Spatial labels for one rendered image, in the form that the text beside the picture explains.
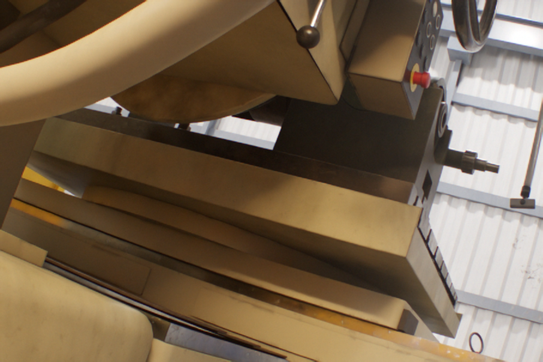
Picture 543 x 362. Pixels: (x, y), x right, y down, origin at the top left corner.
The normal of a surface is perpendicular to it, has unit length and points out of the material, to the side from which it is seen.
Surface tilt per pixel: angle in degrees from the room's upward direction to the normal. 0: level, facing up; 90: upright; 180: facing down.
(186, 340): 90
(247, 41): 180
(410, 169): 90
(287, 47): 180
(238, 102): 90
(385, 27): 90
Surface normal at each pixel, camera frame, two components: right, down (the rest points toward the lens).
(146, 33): -0.32, 0.19
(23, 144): 0.89, 0.22
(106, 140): -0.32, -0.34
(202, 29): 0.12, 0.76
